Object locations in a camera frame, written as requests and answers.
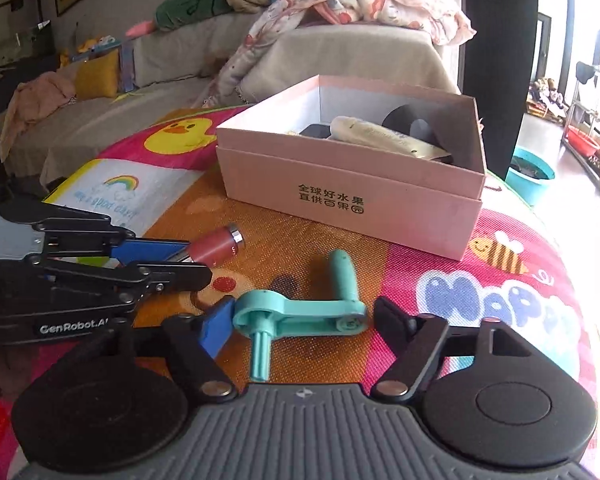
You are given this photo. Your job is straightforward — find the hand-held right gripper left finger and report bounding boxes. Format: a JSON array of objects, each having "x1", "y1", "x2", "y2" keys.
[{"x1": 86, "y1": 296, "x2": 237, "y2": 404}]

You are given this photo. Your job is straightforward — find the teal plastic basin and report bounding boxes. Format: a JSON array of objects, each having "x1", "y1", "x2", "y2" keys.
[{"x1": 505, "y1": 146, "x2": 556, "y2": 207}]

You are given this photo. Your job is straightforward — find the metal shoe rack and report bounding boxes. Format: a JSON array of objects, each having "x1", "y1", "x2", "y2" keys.
[{"x1": 560, "y1": 62, "x2": 600, "y2": 206}]

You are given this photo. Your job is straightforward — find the colourful cartoon play mat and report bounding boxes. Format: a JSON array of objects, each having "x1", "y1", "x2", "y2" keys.
[{"x1": 0, "y1": 105, "x2": 599, "y2": 480}]

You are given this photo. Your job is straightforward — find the pile of shoes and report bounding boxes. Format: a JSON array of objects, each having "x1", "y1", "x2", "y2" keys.
[{"x1": 527, "y1": 77, "x2": 567, "y2": 122}]

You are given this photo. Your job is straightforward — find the blue toy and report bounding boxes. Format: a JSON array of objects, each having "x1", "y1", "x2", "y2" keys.
[{"x1": 75, "y1": 35, "x2": 119, "y2": 57}]

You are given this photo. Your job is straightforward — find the pink cardboard box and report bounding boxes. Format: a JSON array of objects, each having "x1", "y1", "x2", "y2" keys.
[{"x1": 215, "y1": 74, "x2": 489, "y2": 262}]

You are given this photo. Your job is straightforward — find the green plush toy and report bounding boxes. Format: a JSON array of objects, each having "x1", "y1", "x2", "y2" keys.
[{"x1": 152, "y1": 0, "x2": 234, "y2": 32}]

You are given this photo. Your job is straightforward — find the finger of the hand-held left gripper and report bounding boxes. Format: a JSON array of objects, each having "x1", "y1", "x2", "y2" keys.
[
  {"x1": 0, "y1": 197, "x2": 191, "y2": 266},
  {"x1": 26, "y1": 254, "x2": 214, "y2": 307}
]

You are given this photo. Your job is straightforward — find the cream squeeze tube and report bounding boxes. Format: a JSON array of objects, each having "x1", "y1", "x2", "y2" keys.
[{"x1": 329, "y1": 116, "x2": 454, "y2": 160}]

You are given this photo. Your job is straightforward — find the pink cylindrical tube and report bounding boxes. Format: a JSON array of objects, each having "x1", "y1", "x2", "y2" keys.
[{"x1": 177, "y1": 226, "x2": 248, "y2": 267}]

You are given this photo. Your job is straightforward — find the red plastic basin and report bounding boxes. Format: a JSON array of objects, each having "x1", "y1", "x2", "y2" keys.
[{"x1": 565, "y1": 126, "x2": 600, "y2": 159}]

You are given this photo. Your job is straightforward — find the black tape roll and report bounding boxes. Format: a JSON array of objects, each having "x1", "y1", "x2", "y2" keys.
[{"x1": 382, "y1": 103, "x2": 447, "y2": 144}]

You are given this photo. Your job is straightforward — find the yellow cushion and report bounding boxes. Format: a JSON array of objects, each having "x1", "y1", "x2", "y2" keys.
[{"x1": 75, "y1": 50, "x2": 121, "y2": 100}]

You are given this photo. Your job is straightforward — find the beige covered sofa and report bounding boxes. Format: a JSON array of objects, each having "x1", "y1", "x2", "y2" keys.
[{"x1": 0, "y1": 7, "x2": 462, "y2": 187}]

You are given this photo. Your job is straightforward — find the glass fish tank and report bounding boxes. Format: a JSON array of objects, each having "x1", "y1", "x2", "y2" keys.
[{"x1": 0, "y1": 19, "x2": 57, "y2": 86}]

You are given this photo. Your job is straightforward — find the peach cloth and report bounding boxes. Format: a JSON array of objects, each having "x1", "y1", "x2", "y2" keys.
[{"x1": 0, "y1": 72, "x2": 77, "y2": 162}]

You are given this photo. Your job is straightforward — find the pink patterned blanket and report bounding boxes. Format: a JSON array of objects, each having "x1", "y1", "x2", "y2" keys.
[{"x1": 202, "y1": 0, "x2": 479, "y2": 109}]

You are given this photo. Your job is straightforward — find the small black object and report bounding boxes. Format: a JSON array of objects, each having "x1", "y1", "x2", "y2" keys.
[{"x1": 299, "y1": 122, "x2": 334, "y2": 140}]

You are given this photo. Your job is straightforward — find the blue cloth strip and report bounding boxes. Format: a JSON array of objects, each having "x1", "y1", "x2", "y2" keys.
[{"x1": 118, "y1": 45, "x2": 136, "y2": 94}]

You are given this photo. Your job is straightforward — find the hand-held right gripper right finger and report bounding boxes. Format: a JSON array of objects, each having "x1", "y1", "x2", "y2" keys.
[{"x1": 371, "y1": 297, "x2": 536, "y2": 404}]

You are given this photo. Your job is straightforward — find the teal plastic crank handle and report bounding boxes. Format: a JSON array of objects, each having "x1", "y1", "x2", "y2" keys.
[{"x1": 232, "y1": 250, "x2": 367, "y2": 384}]

